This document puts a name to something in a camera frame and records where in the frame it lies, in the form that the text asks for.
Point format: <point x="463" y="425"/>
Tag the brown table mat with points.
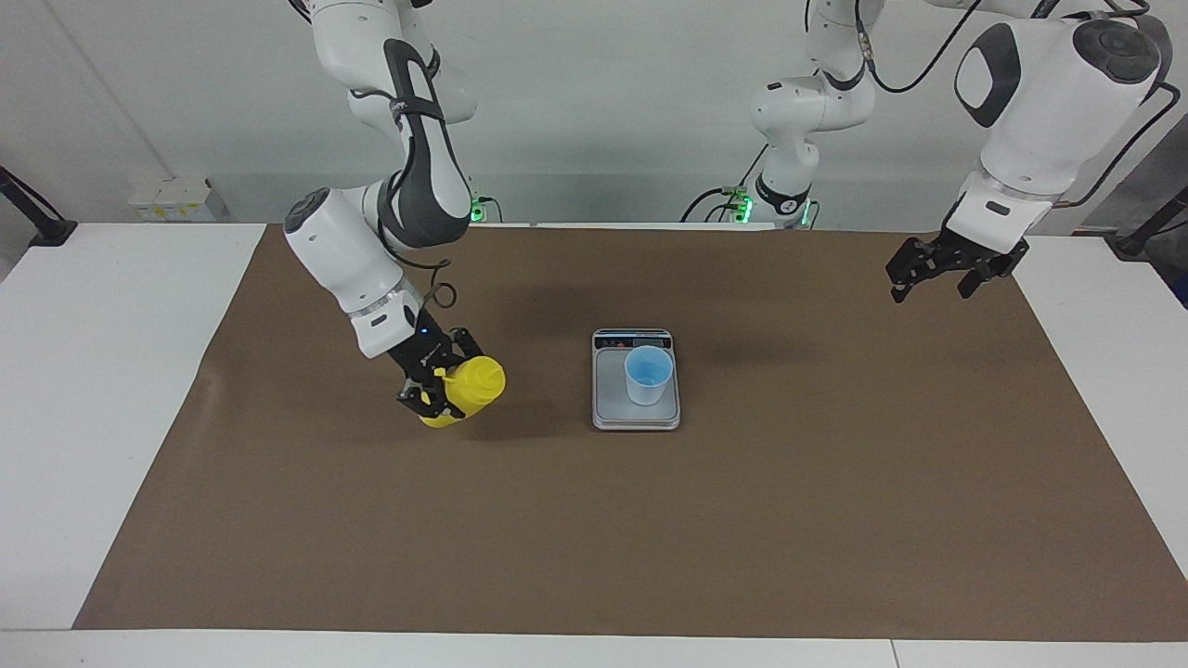
<point x="650" y="538"/>

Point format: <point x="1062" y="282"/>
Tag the light blue plastic cup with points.
<point x="647" y="385"/>

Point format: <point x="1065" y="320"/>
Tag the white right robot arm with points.
<point x="343" y="260"/>

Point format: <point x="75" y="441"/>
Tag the black clamp stand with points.
<point x="46" y="230"/>
<point x="1134" y="243"/>

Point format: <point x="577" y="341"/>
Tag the yellow squeeze bottle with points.
<point x="478" y="382"/>

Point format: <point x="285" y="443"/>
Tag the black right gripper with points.
<point x="419" y="351"/>

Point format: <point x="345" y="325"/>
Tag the grey metal panel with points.
<point x="1146" y="176"/>

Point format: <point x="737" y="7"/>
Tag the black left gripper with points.
<point x="979" y="249"/>

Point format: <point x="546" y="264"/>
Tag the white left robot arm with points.
<point x="1049" y="121"/>

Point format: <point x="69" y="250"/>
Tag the silver digital kitchen scale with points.
<point x="608" y="408"/>

